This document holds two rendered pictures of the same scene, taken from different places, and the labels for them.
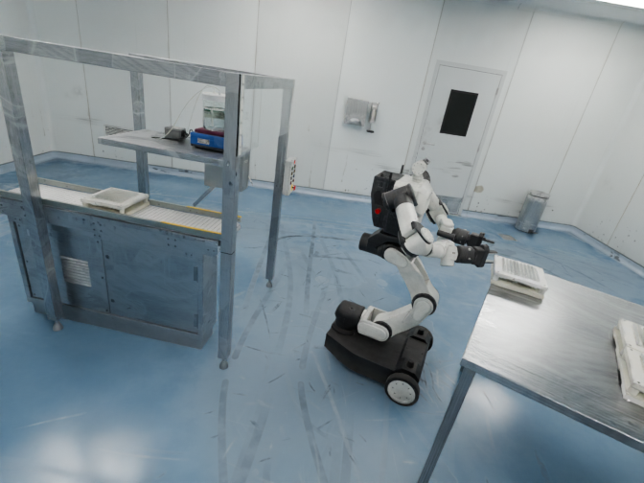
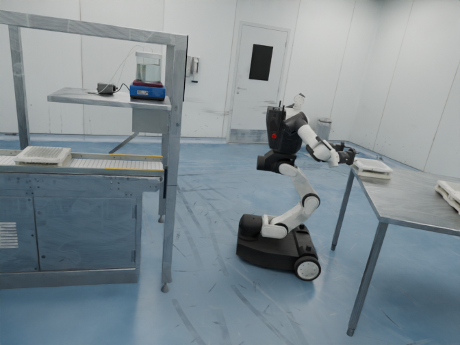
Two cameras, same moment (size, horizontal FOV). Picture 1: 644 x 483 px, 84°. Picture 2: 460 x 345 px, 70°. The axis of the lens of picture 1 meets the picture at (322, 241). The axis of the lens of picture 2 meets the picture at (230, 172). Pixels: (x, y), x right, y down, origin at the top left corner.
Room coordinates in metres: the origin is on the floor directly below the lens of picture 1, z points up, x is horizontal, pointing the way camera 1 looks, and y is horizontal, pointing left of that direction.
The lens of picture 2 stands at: (-0.23, 0.79, 1.57)
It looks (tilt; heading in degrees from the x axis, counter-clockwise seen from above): 19 degrees down; 340
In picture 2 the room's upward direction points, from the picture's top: 7 degrees clockwise
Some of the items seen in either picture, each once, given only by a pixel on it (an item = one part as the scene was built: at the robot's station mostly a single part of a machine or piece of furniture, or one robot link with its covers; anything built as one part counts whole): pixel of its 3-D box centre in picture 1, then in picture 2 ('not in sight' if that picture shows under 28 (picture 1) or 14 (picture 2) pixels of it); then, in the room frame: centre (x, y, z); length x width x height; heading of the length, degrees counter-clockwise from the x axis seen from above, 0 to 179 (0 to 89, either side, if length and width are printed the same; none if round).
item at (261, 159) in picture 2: (384, 242); (275, 161); (1.94, -0.37, 0.84); 0.28 x 0.13 x 0.18; 69
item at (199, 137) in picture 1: (218, 138); (148, 90); (1.85, 0.61, 1.31); 0.21 x 0.20 x 0.09; 175
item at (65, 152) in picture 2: (116, 197); (44, 154); (1.87, 1.20, 0.89); 0.25 x 0.24 x 0.02; 175
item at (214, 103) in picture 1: (218, 110); (148, 66); (1.85, 0.61, 1.45); 0.15 x 0.15 x 0.19
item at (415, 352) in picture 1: (378, 335); (275, 236); (1.91, -0.47, 0.19); 0.64 x 0.52 x 0.33; 69
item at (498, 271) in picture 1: (518, 271); (370, 164); (1.69, -1.04, 0.91); 0.25 x 0.24 x 0.02; 159
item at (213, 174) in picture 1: (226, 169); (150, 116); (1.94, 0.59, 1.14); 0.22 x 0.11 x 0.20; 85
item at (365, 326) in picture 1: (377, 323); (273, 226); (1.92, -0.44, 0.28); 0.21 x 0.20 x 0.13; 69
